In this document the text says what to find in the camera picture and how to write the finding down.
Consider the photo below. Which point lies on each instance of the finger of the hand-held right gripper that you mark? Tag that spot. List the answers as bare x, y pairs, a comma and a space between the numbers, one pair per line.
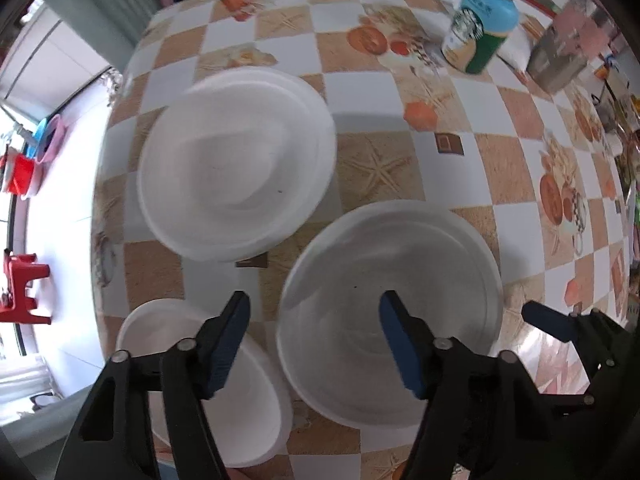
547, 321

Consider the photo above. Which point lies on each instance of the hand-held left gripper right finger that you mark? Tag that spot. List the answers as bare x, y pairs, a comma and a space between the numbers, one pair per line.
400, 345

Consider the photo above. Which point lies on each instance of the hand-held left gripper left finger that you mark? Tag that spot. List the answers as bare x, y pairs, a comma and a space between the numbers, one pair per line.
227, 345

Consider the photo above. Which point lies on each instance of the large white bowl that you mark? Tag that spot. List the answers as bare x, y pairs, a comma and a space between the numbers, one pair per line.
345, 325

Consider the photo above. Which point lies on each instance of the small white bowl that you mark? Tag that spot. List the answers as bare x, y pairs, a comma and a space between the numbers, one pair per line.
252, 410

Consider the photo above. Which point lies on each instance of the checkered printed tablecloth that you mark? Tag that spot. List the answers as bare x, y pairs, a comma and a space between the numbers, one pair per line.
372, 160

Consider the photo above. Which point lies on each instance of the red plastic stool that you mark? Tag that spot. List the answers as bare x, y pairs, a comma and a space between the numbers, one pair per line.
20, 285

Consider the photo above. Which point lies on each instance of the red plastic bucket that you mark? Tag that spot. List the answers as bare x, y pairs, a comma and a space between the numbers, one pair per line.
20, 175

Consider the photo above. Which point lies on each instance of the pink plastic basin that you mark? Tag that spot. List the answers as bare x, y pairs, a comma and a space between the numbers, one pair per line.
54, 135

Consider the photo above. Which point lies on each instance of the green capped drink bottle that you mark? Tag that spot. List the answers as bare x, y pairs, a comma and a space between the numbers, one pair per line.
480, 25

